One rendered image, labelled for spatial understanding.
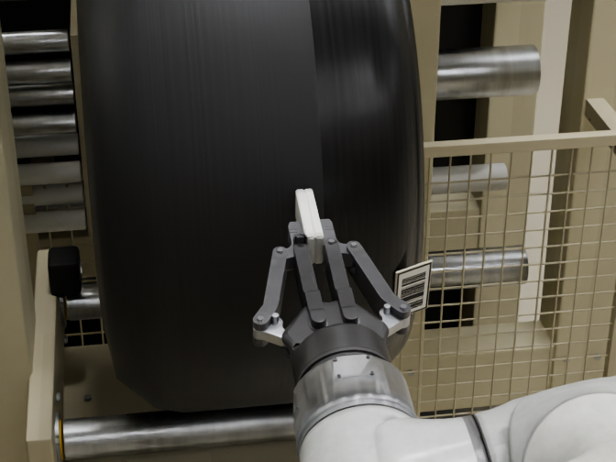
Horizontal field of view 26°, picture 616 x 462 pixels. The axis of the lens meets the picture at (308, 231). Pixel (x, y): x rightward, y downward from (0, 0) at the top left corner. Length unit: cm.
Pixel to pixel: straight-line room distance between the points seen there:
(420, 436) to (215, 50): 44
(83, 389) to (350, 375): 82
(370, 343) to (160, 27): 36
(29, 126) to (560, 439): 110
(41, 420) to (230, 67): 47
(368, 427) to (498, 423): 9
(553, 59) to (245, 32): 374
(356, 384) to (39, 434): 56
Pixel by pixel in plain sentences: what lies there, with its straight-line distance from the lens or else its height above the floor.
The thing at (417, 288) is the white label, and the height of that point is 115.
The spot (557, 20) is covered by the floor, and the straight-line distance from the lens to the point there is 526.
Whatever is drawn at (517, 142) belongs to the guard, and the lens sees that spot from 192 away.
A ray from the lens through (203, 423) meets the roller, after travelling 148.
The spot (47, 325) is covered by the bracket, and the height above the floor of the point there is 95.
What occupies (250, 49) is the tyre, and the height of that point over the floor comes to 138.
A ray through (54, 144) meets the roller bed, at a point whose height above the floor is 104.
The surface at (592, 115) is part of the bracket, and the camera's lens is 209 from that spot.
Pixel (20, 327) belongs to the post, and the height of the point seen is 101.
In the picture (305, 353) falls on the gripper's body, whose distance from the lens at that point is 100.
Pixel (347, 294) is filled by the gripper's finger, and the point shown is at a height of 125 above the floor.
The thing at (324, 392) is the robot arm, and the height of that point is 125.
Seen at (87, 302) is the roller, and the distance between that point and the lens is 171.
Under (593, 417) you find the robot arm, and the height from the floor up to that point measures 131.
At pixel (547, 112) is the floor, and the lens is 447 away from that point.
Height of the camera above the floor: 182
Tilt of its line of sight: 30 degrees down
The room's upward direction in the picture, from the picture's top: straight up
